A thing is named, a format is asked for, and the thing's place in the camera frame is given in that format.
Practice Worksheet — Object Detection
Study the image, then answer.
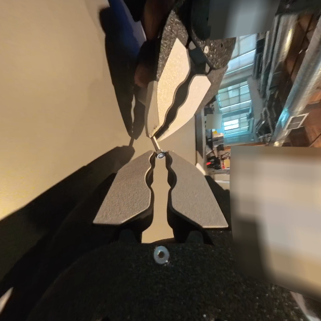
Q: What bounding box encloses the silver metal bolt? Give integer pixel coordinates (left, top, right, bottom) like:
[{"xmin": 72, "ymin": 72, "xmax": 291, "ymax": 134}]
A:
[{"xmin": 151, "ymin": 136, "xmax": 166, "ymax": 159}]

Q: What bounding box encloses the silver ventilation duct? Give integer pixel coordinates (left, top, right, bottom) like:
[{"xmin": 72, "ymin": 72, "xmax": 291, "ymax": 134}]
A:
[{"xmin": 271, "ymin": 33, "xmax": 321, "ymax": 146}]

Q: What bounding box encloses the person's left hand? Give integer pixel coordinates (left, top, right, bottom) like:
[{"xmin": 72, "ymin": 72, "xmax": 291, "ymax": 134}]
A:
[{"xmin": 134, "ymin": 0, "xmax": 173, "ymax": 89}]

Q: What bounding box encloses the large paned window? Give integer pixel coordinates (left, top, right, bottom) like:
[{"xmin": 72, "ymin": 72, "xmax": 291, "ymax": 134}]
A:
[{"xmin": 216, "ymin": 35, "xmax": 256, "ymax": 133}]

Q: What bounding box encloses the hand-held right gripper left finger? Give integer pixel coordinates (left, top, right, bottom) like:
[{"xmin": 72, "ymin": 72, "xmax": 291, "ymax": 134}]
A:
[{"xmin": 93, "ymin": 150, "xmax": 155, "ymax": 226}]

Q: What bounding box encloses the blue plastic bin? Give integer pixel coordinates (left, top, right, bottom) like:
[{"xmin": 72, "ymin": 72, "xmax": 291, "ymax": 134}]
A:
[{"xmin": 106, "ymin": 0, "xmax": 147, "ymax": 54}]

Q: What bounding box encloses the white air vent grille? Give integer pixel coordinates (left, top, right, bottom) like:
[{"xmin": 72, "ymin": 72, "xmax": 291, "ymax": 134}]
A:
[{"xmin": 285, "ymin": 113, "xmax": 309, "ymax": 131}]

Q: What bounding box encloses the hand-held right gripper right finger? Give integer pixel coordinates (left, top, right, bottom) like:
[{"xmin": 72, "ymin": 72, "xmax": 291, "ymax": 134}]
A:
[{"xmin": 166, "ymin": 150, "xmax": 229, "ymax": 229}]

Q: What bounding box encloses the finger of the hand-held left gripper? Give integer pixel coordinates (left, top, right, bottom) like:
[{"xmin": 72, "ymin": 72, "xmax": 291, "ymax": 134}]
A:
[
  {"xmin": 158, "ymin": 75, "xmax": 211, "ymax": 141},
  {"xmin": 146, "ymin": 38, "xmax": 192, "ymax": 138}
]

